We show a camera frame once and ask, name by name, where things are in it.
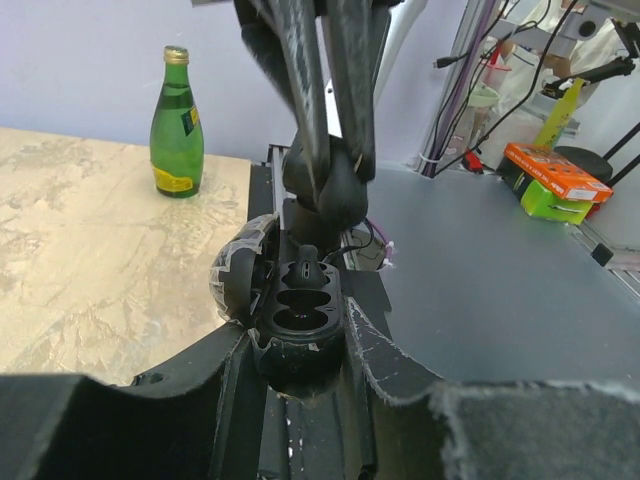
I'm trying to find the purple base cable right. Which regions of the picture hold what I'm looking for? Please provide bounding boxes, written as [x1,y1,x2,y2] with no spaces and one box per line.
[364,217,399,271]

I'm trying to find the black earbud charging case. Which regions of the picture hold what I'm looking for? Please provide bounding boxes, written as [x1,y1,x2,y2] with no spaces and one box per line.
[209,213,345,402]

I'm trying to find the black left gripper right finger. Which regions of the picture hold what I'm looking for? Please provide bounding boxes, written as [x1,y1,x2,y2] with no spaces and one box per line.
[342,298,639,479]

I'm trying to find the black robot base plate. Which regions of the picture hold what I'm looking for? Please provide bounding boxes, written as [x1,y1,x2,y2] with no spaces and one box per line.
[256,145,391,479]

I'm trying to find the black earbud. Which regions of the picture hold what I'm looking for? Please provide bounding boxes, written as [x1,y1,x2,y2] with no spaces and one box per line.
[285,245,326,289]

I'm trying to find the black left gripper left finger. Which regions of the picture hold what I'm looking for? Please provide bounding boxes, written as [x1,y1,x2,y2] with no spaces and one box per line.
[1,324,260,479]

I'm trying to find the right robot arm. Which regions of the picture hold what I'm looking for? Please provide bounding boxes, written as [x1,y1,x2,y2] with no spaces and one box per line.
[234,1,396,249]

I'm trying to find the orange green cardboard box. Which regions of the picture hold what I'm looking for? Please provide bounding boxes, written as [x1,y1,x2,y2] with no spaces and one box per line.
[498,143,613,225]

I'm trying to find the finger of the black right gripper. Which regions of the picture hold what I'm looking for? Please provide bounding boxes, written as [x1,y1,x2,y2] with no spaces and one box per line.
[317,1,375,180]
[234,1,330,203]

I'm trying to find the green glass bottle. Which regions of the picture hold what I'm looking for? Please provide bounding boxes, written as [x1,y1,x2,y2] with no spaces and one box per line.
[149,45,204,198]

